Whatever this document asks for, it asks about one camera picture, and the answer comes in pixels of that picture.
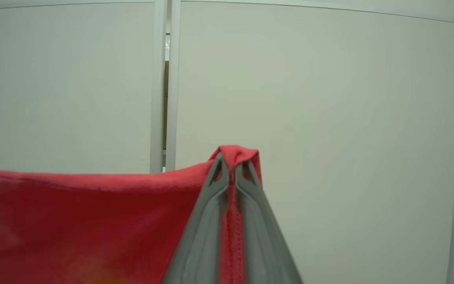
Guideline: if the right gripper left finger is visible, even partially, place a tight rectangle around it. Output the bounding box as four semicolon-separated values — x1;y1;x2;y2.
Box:
162;152;233;284

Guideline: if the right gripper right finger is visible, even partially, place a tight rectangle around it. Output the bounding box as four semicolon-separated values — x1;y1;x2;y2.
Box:
234;160;303;284

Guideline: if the partition joint post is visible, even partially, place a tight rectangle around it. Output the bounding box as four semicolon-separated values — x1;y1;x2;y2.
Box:
149;0;182;174

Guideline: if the red shirt with white stripes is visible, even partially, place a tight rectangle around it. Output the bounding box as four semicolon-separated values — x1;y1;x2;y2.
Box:
0;145;263;284

